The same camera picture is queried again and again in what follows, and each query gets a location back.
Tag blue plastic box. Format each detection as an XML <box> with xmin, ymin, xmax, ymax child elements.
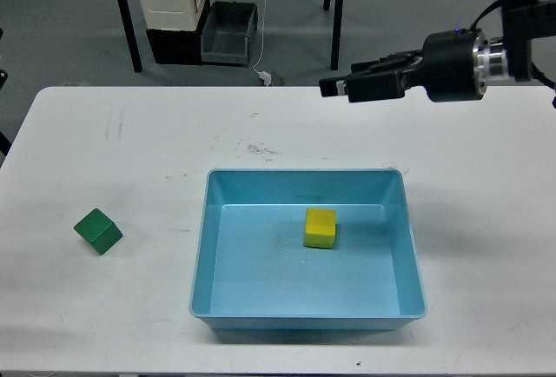
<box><xmin>189</xmin><ymin>169</ymin><xmax>427</xmax><ymax>331</ymax></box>

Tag black table leg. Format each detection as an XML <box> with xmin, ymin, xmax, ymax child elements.
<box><xmin>116</xmin><ymin>0</ymin><xmax>142</xmax><ymax>73</ymax></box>
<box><xmin>321</xmin><ymin>0</ymin><xmax>347</xmax><ymax>72</ymax></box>

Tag grey plastic bin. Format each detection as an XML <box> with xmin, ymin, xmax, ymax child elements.
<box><xmin>201</xmin><ymin>1</ymin><xmax>258</xmax><ymax>66</ymax></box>

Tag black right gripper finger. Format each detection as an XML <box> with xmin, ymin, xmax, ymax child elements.
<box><xmin>318</xmin><ymin>71</ymin><xmax>409</xmax><ymax>103</ymax></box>
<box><xmin>350</xmin><ymin>50</ymin><xmax>422</xmax><ymax>76</ymax></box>

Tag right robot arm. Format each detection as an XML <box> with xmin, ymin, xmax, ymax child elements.
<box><xmin>319</xmin><ymin>0</ymin><xmax>555</xmax><ymax>103</ymax></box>

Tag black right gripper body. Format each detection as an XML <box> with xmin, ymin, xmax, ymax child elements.
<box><xmin>407</xmin><ymin>30</ymin><xmax>484</xmax><ymax>103</ymax></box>

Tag black crate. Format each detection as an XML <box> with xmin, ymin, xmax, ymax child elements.
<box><xmin>146</xmin><ymin>0</ymin><xmax>210</xmax><ymax>65</ymax></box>

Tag black table leg right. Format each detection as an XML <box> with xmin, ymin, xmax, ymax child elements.
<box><xmin>321</xmin><ymin>0</ymin><xmax>347</xmax><ymax>72</ymax></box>

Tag green block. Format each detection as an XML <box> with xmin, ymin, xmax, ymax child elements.
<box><xmin>73</xmin><ymin>208</ymin><xmax>123</xmax><ymax>255</ymax></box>

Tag yellow block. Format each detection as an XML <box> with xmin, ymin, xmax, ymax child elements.
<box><xmin>303</xmin><ymin>208</ymin><xmax>336</xmax><ymax>249</ymax></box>

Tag white power adapter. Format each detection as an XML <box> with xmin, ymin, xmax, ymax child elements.
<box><xmin>258</xmin><ymin>71</ymin><xmax>272</xmax><ymax>86</ymax></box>

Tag black table leg left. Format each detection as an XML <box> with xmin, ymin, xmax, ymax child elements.
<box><xmin>116</xmin><ymin>0</ymin><xmax>142</xmax><ymax>73</ymax></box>

